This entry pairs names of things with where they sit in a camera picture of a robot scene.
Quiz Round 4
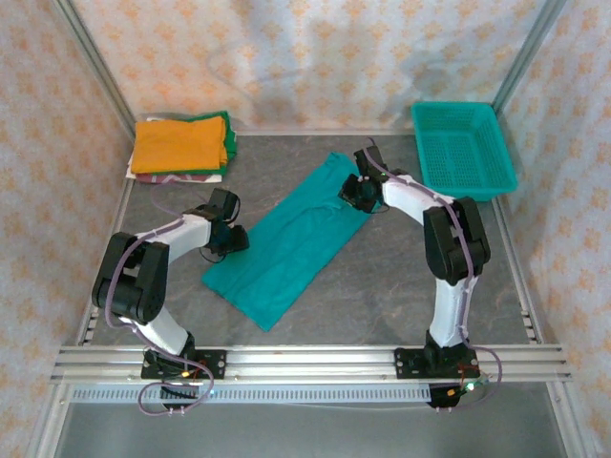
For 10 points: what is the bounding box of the teal printed t-shirt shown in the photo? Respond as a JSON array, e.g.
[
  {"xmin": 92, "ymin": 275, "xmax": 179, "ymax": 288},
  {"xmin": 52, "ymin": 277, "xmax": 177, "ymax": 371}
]
[{"xmin": 200, "ymin": 151, "xmax": 371, "ymax": 333}]

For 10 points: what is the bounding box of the maroon patterned folded t-shirt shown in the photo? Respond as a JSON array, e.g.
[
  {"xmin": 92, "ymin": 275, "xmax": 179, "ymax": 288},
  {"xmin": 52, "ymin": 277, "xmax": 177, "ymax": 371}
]
[{"xmin": 137, "ymin": 173, "xmax": 209, "ymax": 185}]

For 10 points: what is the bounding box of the green folded t-shirt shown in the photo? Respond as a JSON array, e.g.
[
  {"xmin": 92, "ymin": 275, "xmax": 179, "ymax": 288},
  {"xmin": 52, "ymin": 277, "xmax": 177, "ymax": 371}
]
[{"xmin": 183, "ymin": 110, "xmax": 239, "ymax": 174}]

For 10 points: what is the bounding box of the orange folded t-shirt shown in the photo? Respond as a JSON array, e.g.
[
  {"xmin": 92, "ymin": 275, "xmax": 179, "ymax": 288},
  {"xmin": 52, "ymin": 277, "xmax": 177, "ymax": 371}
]
[{"xmin": 129, "ymin": 115, "xmax": 229, "ymax": 176}]

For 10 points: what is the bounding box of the teal plastic basket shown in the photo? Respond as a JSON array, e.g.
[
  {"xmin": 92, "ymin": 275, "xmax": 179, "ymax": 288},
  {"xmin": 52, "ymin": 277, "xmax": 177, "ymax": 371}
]
[{"xmin": 411, "ymin": 101, "xmax": 519, "ymax": 203}]

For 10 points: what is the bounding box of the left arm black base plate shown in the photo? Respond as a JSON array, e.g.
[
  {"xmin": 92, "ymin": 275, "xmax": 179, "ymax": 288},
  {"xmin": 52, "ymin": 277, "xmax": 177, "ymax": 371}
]
[{"xmin": 140, "ymin": 349, "xmax": 228, "ymax": 383}]

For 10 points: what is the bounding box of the aluminium mounting rail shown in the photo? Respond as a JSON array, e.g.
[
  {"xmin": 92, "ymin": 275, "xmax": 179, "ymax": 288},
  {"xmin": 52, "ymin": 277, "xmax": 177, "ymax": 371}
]
[{"xmin": 50, "ymin": 343, "xmax": 573, "ymax": 385}]

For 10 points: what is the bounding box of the slotted grey cable duct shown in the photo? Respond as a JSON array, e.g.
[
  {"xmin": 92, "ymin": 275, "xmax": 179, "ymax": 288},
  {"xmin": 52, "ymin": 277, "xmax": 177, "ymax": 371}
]
[{"xmin": 69, "ymin": 384, "xmax": 433, "ymax": 405}]

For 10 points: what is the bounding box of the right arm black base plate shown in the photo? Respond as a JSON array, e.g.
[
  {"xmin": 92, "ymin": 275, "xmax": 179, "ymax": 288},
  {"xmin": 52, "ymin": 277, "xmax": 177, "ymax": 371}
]
[{"xmin": 393, "ymin": 346, "xmax": 478, "ymax": 382}]

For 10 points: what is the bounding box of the aluminium frame post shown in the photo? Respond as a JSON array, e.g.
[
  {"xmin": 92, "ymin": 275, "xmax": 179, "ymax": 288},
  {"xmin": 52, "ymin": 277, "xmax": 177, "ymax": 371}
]
[
  {"xmin": 491, "ymin": 0, "xmax": 567, "ymax": 114},
  {"xmin": 52, "ymin": 0, "xmax": 139, "ymax": 142}
]

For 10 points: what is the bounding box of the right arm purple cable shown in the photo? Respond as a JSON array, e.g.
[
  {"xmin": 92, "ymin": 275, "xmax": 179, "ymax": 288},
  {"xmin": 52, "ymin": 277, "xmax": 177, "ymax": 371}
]
[{"xmin": 365, "ymin": 137, "xmax": 506, "ymax": 412}]

